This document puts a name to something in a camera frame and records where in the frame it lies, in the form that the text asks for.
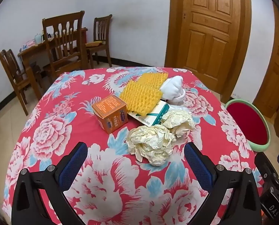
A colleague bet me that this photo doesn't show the orange snack items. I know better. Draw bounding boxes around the orange snack items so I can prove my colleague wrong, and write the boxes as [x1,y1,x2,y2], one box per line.
[136,72,169,92]

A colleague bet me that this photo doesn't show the tall wooden chair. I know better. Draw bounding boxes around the tall wooden chair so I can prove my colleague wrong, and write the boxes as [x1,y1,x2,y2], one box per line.
[42,11,86,81]

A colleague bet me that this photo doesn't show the pink cloth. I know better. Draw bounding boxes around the pink cloth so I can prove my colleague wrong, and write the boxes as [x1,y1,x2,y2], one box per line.
[19,39,37,51]

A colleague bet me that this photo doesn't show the red bucket with green rim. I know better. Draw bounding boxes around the red bucket with green rim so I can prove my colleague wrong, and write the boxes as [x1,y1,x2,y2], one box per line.
[224,99,270,152]

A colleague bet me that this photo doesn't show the wooden chair with cushion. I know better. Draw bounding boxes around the wooden chair with cushion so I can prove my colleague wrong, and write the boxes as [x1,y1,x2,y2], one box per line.
[86,14,113,69]

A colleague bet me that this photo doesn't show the orange cardboard box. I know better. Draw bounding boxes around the orange cardboard box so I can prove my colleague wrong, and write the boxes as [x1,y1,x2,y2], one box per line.
[91,95,128,134]

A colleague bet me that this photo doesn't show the wooden dining table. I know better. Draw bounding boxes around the wooden dining table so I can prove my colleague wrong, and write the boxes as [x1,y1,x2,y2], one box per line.
[17,27,88,75]

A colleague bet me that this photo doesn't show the red floral tablecloth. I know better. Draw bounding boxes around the red floral tablecloth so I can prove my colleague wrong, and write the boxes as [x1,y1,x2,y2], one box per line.
[1,66,264,225]

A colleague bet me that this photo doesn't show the white cloth bundle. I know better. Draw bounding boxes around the white cloth bundle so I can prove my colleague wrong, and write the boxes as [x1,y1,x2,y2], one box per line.
[160,76,186,105]

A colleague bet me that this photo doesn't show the large paper ball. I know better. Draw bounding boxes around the large paper ball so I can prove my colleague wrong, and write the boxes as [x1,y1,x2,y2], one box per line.
[125,125,177,167]

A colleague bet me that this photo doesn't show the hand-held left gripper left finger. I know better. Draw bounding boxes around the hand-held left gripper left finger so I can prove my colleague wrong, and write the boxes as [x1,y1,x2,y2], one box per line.
[11,142,88,225]

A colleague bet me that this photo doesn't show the white green medicine box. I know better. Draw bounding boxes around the white green medicine box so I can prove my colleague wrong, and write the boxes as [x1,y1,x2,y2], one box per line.
[127,100,170,126]

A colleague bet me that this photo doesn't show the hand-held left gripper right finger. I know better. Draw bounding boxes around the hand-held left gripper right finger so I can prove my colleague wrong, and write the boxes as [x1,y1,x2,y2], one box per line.
[184,142,269,225]

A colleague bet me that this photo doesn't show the small paper ball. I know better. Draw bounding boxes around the small paper ball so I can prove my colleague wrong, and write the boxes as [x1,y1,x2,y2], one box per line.
[161,110,195,138]

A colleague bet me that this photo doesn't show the yellow foam net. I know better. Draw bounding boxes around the yellow foam net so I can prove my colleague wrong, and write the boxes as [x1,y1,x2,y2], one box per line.
[119,81,163,113]

